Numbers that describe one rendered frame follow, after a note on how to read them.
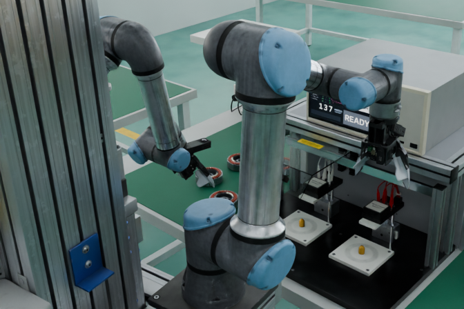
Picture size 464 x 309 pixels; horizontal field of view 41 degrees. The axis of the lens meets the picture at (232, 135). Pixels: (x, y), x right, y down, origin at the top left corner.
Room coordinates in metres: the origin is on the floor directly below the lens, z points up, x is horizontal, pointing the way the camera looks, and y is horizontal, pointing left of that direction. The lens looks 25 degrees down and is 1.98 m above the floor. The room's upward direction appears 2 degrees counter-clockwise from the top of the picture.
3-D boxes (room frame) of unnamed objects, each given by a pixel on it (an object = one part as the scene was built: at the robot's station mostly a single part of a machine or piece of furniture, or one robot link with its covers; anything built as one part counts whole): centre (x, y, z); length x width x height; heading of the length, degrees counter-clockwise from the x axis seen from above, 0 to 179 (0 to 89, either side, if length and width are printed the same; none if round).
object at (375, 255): (1.64, -0.40, 0.78); 0.15 x 0.15 x 0.01; 45
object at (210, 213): (1.17, 0.05, 1.20); 0.13 x 0.12 x 0.14; 45
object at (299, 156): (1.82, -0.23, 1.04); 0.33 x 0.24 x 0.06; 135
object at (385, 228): (1.74, -0.50, 0.80); 0.08 x 0.05 x 0.06; 45
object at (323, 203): (1.91, -0.33, 0.80); 0.08 x 0.05 x 0.06; 45
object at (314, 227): (1.81, -0.23, 0.78); 0.15 x 0.15 x 0.01; 45
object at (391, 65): (1.43, -0.38, 1.45); 0.09 x 0.08 x 0.11; 135
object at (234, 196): (2.02, 0.04, 0.77); 0.11 x 0.11 x 0.04
